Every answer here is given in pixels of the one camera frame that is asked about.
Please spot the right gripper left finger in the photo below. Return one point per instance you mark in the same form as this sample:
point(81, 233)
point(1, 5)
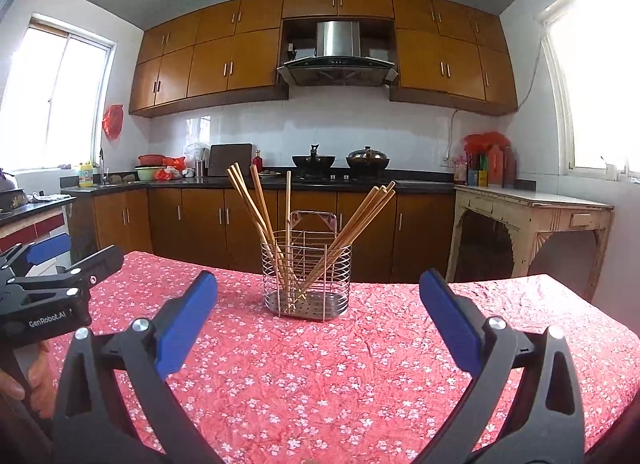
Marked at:
point(91, 420)

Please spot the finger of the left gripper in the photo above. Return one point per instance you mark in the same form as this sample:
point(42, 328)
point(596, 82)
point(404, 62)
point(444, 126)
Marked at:
point(85, 263)
point(21, 258)

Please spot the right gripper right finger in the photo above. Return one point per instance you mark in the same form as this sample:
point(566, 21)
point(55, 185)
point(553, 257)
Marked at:
point(545, 423)

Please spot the bamboo chopstick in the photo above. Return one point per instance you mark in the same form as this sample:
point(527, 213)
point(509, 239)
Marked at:
point(365, 226)
point(357, 231)
point(345, 238)
point(250, 213)
point(352, 233)
point(265, 218)
point(255, 213)

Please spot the brown lower kitchen cabinets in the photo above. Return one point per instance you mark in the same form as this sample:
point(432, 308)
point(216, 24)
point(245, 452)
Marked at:
point(212, 227)

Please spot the brown kitchen cabinets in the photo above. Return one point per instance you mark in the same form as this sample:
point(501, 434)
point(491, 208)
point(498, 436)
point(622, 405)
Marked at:
point(212, 227)
point(434, 52)

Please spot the brown upper kitchen cabinets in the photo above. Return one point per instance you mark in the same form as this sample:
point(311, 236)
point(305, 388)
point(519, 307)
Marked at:
point(434, 52)

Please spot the person's left hand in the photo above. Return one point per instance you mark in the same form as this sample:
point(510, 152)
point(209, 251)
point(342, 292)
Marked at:
point(40, 380)

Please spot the yellow dish soap bottle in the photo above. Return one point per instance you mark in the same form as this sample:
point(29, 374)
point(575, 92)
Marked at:
point(85, 174)

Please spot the red and green basins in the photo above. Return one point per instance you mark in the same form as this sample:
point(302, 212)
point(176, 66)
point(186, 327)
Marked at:
point(156, 167)

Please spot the red floral tablecloth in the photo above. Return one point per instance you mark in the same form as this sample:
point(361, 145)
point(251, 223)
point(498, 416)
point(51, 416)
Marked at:
point(373, 385)

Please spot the left window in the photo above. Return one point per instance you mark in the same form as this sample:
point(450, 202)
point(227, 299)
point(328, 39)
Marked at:
point(52, 98)

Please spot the window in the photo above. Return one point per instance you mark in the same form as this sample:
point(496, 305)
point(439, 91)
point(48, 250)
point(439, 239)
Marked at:
point(592, 51)
point(52, 98)

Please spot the dark cutting board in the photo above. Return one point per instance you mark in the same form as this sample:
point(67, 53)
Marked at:
point(222, 156)

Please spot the red bottle on counter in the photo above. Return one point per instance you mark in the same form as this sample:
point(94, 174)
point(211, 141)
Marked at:
point(257, 161)

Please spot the old white side table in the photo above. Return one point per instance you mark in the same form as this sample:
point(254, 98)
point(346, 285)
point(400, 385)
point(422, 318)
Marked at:
point(531, 218)

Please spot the black wok left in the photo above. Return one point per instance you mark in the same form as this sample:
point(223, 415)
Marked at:
point(313, 162)

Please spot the condiment bottles on side table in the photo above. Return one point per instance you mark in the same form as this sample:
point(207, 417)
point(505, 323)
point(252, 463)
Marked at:
point(487, 160)

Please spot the black wok with lid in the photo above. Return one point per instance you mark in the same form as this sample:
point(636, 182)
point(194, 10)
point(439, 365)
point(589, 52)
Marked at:
point(367, 161)

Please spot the steel range hood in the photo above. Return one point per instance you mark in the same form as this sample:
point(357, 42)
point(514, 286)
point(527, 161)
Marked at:
point(345, 52)

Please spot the right window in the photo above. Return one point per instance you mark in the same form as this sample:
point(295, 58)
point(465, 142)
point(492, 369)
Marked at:
point(592, 51)

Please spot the red plastic bag on wall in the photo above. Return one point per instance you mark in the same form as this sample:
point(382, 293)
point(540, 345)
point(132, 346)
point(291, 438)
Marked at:
point(112, 121)

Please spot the metal wire utensil holder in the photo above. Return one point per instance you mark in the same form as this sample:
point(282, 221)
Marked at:
point(305, 274)

